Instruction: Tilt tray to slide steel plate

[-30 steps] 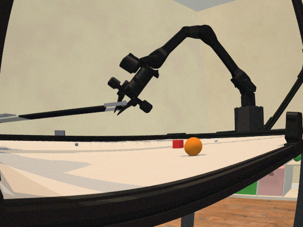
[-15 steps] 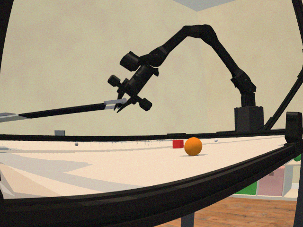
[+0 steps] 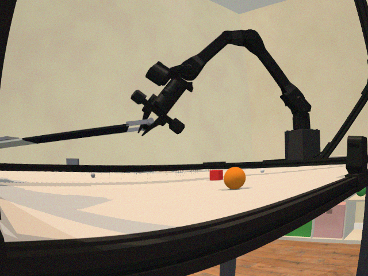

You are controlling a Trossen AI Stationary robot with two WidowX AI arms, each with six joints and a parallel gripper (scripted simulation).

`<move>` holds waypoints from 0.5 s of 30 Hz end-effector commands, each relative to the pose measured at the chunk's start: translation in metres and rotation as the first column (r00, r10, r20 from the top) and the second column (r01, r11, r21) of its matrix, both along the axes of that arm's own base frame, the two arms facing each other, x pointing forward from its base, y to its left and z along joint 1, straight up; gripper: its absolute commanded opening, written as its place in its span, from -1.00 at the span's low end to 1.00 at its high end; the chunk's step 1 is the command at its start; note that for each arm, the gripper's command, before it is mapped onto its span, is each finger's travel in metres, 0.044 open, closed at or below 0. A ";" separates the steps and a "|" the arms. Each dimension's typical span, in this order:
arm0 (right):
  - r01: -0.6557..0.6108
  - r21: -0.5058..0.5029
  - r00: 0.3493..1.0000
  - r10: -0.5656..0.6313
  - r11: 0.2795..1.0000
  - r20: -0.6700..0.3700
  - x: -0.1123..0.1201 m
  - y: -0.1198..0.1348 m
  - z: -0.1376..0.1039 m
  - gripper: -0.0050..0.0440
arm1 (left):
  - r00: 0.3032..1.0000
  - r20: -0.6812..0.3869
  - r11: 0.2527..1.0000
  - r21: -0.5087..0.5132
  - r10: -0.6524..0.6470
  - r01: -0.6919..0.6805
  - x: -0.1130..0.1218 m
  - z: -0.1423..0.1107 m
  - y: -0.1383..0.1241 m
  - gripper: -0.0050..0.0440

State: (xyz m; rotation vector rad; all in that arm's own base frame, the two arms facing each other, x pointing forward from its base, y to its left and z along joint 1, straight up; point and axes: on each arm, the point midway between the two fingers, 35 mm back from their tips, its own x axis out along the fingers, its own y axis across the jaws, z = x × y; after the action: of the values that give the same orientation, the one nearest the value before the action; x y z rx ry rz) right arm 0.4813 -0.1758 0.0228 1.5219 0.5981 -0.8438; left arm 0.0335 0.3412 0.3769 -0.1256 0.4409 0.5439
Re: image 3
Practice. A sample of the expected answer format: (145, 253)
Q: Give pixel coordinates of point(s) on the red cube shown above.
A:
(216, 175)

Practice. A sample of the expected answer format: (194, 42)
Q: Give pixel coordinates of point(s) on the orange ball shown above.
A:
(234, 178)

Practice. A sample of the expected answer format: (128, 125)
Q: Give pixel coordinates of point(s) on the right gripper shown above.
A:
(164, 101)

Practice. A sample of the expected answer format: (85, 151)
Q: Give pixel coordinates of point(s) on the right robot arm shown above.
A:
(190, 69)

